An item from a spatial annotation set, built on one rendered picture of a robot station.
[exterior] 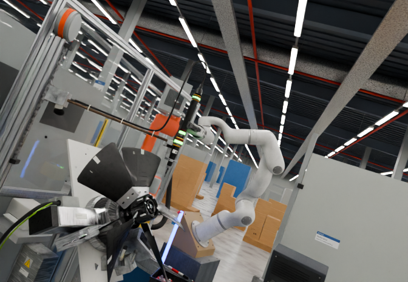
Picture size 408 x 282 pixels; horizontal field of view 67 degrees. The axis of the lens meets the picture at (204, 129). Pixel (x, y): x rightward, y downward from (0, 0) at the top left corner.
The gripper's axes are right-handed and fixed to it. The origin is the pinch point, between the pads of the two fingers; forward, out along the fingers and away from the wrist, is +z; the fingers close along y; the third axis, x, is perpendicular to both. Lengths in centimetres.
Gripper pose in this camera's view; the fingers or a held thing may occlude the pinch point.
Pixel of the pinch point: (185, 124)
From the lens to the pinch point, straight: 158.7
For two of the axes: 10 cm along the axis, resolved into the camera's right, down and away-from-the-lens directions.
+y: -8.5, -2.8, 4.5
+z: -3.9, -2.6, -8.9
